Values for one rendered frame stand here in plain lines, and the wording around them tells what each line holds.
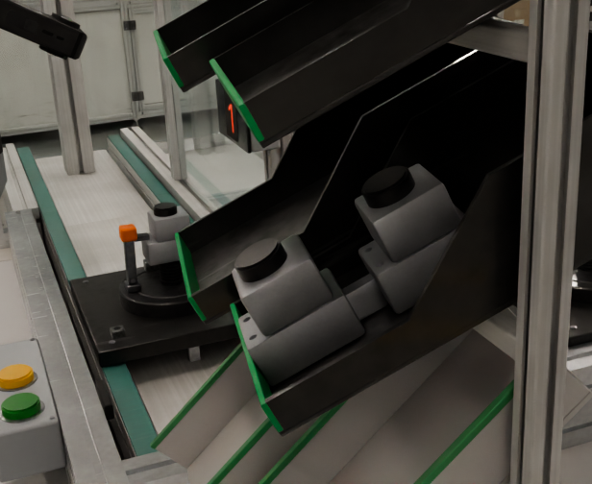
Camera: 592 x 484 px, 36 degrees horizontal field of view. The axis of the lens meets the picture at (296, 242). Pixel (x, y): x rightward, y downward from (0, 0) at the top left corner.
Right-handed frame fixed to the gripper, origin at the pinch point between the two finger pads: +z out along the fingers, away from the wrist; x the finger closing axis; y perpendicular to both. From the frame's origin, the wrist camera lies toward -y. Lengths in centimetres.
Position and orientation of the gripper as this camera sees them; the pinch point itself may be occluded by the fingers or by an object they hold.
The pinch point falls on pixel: (2, 183)
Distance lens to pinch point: 85.8
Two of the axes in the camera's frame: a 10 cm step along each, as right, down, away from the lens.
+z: 0.6, 9.3, 3.7
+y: -9.3, 1.8, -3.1
